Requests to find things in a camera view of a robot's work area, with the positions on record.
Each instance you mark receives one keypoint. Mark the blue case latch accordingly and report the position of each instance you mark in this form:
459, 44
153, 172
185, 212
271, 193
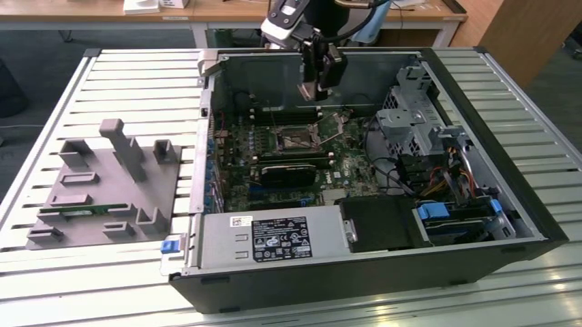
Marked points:
168, 247

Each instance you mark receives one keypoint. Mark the grey power supply unit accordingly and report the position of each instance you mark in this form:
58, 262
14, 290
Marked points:
222, 245

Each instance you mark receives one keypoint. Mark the green RAM stick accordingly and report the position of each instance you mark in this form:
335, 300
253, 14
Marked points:
100, 209

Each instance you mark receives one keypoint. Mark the grey parts rack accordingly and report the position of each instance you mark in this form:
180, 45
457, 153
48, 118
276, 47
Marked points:
117, 204

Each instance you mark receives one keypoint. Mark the silver metal drive cage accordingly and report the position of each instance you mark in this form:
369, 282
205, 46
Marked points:
408, 117

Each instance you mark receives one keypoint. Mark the white box with print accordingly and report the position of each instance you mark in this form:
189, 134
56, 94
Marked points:
174, 3

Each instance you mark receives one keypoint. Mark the silver chipset heatsink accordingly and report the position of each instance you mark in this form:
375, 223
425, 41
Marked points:
333, 195

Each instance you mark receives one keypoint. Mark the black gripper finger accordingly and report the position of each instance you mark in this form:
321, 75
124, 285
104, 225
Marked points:
312, 64
333, 71

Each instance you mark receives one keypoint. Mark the black RAM stick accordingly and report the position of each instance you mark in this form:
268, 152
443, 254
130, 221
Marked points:
295, 156
295, 163
297, 111

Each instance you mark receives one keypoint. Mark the black graphics card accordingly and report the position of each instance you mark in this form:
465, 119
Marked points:
288, 176

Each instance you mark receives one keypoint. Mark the plain white box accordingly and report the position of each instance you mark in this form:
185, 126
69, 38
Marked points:
140, 8

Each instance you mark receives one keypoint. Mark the CPU socket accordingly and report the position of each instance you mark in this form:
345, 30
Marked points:
292, 139

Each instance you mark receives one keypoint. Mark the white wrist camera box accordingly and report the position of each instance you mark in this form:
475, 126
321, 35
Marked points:
284, 20

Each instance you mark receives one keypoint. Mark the black open PC case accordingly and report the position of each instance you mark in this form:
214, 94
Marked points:
317, 289

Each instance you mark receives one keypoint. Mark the small blue clip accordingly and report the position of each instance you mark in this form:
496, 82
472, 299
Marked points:
495, 206

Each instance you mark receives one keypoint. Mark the black plastic drive cover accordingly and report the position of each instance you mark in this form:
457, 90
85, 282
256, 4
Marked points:
381, 221

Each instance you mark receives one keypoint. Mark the blue disk carrier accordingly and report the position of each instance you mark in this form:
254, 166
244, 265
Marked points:
429, 213

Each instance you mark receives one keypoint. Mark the green motherboard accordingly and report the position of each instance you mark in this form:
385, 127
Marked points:
349, 170

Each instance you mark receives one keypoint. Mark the wooden cabinet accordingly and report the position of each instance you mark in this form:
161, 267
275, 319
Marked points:
531, 34

